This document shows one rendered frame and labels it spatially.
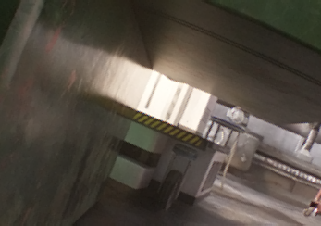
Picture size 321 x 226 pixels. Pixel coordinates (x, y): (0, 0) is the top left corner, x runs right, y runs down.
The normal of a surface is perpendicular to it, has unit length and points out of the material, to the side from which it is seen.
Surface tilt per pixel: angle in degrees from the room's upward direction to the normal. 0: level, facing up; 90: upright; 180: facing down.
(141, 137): 90
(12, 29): 90
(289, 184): 91
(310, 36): 90
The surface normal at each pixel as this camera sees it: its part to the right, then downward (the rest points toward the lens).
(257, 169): -0.16, -0.07
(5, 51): 0.34, 0.11
